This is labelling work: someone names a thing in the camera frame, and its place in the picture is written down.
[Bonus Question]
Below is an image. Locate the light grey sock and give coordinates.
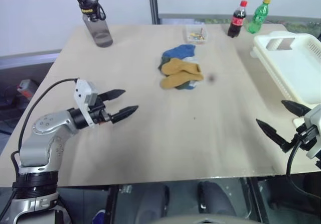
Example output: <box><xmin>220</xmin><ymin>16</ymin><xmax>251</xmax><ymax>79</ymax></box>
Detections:
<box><xmin>185</xmin><ymin>55</ymin><xmax>201</xmax><ymax>88</ymax></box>

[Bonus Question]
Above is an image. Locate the white plastic dish rack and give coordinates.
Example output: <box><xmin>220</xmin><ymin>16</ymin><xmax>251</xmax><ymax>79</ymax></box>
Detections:
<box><xmin>250</xmin><ymin>31</ymin><xmax>321</xmax><ymax>109</ymax></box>

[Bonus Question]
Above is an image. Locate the grey sports water bottle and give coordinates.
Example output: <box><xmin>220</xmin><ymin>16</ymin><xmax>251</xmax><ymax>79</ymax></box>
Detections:
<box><xmin>76</xmin><ymin>0</ymin><xmax>114</xmax><ymax>48</ymax></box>

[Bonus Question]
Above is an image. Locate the blue shoe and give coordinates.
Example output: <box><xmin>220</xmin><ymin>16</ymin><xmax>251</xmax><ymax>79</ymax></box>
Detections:
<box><xmin>92</xmin><ymin>208</ymin><xmax>107</xmax><ymax>224</ymax></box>

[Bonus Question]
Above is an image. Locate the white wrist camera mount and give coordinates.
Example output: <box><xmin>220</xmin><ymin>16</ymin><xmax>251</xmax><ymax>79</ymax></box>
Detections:
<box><xmin>302</xmin><ymin>105</ymin><xmax>321</xmax><ymax>159</ymax></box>
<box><xmin>73</xmin><ymin>78</ymin><xmax>101</xmax><ymax>129</ymax></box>

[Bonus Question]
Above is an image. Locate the grey vertical post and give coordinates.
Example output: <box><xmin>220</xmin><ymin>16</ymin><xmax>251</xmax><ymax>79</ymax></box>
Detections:
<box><xmin>147</xmin><ymin>0</ymin><xmax>161</xmax><ymax>25</ymax></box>

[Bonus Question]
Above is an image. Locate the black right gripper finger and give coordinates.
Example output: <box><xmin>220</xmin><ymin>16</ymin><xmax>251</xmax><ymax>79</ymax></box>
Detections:
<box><xmin>280</xmin><ymin>99</ymin><xmax>313</xmax><ymax>117</ymax></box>
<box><xmin>255</xmin><ymin>119</ymin><xmax>293</xmax><ymax>154</ymax></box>

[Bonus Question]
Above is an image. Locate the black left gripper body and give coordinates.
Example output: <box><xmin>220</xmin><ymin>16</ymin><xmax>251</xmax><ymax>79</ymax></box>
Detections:
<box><xmin>88</xmin><ymin>97</ymin><xmax>112</xmax><ymax>126</ymax></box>

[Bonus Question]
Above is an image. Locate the green bottle with yellow cap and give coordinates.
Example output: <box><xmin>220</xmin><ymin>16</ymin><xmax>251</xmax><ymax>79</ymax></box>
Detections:
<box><xmin>247</xmin><ymin>0</ymin><xmax>272</xmax><ymax>34</ymax></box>

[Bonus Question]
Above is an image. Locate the cola bottle with red cap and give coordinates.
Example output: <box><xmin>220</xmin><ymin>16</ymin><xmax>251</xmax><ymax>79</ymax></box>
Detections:
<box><xmin>227</xmin><ymin>0</ymin><xmax>248</xmax><ymax>39</ymax></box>

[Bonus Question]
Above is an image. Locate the mustard yellow sock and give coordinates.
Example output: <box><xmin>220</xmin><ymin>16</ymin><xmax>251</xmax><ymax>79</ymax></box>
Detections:
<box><xmin>160</xmin><ymin>58</ymin><xmax>202</xmax><ymax>75</ymax></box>
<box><xmin>159</xmin><ymin>71</ymin><xmax>204</xmax><ymax>89</ymax></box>

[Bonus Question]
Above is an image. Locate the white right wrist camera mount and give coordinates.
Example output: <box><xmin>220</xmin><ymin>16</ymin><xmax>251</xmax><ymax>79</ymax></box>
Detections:
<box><xmin>302</xmin><ymin>105</ymin><xmax>321</xmax><ymax>159</ymax></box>

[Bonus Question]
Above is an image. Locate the dark green sock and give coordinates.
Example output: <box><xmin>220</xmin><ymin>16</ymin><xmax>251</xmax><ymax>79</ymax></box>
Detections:
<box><xmin>157</xmin><ymin>57</ymin><xmax>195</xmax><ymax>91</ymax></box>

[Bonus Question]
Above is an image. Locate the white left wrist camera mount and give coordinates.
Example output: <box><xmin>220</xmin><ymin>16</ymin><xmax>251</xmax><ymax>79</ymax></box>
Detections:
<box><xmin>73</xmin><ymin>78</ymin><xmax>101</xmax><ymax>129</ymax></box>

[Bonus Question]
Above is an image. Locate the grey curved robot body edge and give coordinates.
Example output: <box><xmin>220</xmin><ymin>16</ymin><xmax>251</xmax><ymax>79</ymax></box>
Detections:
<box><xmin>151</xmin><ymin>215</ymin><xmax>253</xmax><ymax>224</ymax></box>

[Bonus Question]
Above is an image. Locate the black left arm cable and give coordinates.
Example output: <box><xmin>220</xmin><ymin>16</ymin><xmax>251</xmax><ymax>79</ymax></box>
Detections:
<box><xmin>10</xmin><ymin>77</ymin><xmax>79</xmax><ymax>164</ymax></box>

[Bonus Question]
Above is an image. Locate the blue sock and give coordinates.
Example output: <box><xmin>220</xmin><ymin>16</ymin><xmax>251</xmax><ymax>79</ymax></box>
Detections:
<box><xmin>162</xmin><ymin>44</ymin><xmax>197</xmax><ymax>60</ymax></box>

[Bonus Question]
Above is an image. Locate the small clear plastic container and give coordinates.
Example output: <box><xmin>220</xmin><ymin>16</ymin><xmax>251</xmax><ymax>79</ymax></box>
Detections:
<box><xmin>185</xmin><ymin>24</ymin><xmax>209</xmax><ymax>45</ymax></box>

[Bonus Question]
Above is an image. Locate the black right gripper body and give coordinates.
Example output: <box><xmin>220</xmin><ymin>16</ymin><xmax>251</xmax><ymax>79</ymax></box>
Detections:
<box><xmin>293</xmin><ymin>124</ymin><xmax>317</xmax><ymax>150</ymax></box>

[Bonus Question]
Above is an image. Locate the black table frame leg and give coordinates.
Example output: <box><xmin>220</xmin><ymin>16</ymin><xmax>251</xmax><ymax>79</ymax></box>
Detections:
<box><xmin>104</xmin><ymin>185</ymin><xmax>119</xmax><ymax>224</ymax></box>
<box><xmin>247</xmin><ymin>177</ymin><xmax>270</xmax><ymax>224</ymax></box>

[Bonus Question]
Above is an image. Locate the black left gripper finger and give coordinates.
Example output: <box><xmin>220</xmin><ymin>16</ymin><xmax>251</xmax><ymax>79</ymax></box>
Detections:
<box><xmin>98</xmin><ymin>89</ymin><xmax>126</xmax><ymax>103</ymax></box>
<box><xmin>109</xmin><ymin>105</ymin><xmax>139</xmax><ymax>124</ymax></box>

